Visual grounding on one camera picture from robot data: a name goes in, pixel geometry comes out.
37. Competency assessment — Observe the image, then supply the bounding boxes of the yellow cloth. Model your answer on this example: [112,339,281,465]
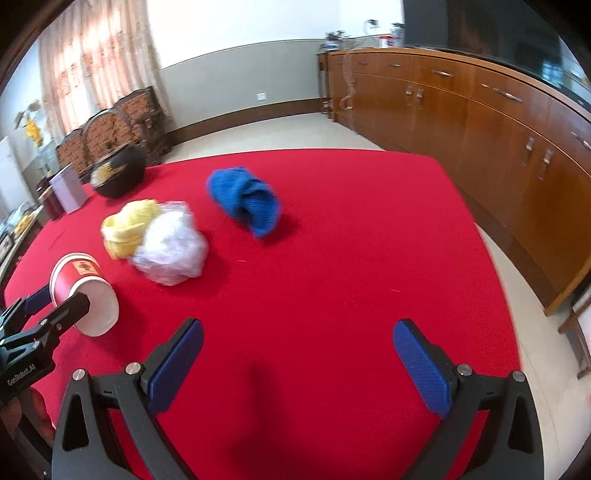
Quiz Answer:
[100,199,162,259]

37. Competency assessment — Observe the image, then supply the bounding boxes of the red tablecloth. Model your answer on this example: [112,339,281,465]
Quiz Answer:
[4,148,528,480]

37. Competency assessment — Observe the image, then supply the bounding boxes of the small wooden side table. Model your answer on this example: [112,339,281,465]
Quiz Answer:
[316,52,335,121]

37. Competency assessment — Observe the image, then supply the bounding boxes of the wooden sofa bench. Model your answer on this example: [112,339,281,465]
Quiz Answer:
[55,85,174,183]

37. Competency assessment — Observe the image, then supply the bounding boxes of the dark red canister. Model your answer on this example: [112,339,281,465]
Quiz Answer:
[38,187,63,222]

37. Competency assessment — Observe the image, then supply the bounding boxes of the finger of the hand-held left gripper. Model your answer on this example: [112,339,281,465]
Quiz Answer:
[39,292,91,344]
[23,284,52,315]

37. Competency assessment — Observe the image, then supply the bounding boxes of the red paper cup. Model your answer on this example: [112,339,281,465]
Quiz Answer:
[49,252,120,337]

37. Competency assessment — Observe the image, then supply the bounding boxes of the clear plastic bag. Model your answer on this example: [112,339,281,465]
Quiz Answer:
[130,200,209,287]

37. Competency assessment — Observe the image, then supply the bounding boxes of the black kettle with handle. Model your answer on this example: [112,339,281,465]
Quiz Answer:
[90,108,147,200]

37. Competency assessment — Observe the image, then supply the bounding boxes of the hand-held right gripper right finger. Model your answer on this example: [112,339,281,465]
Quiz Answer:
[392,318,548,480]

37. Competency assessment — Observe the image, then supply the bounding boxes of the blue knit cloth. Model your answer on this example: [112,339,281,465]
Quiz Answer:
[206,167,282,239]

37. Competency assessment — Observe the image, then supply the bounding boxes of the group of bottles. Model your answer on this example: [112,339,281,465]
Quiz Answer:
[379,22,404,49]

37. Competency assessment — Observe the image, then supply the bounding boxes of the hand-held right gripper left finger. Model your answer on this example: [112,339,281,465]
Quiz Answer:
[52,318,205,480]

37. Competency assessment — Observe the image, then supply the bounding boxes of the beige patterned curtain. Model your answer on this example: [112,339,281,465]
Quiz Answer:
[38,0,176,139]

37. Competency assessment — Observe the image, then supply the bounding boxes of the lavender tin box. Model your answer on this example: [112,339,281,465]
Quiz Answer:
[48,164,89,214]

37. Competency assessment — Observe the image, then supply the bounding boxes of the white refrigerator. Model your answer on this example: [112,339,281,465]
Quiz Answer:
[0,136,29,217]

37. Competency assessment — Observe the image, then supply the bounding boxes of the wooden sideboard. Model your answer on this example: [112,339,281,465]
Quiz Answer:
[325,46,591,317]

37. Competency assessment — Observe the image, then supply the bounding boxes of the hanging beige cord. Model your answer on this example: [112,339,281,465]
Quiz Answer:
[339,51,359,112]

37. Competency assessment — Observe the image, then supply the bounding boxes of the yellow artificial flowers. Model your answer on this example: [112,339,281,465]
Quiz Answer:
[14,99,47,149]

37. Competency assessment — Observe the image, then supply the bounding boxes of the person's left hand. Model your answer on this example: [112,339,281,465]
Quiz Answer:
[0,387,57,445]

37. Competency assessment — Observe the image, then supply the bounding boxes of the black television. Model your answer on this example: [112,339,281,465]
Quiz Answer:
[403,0,570,89]

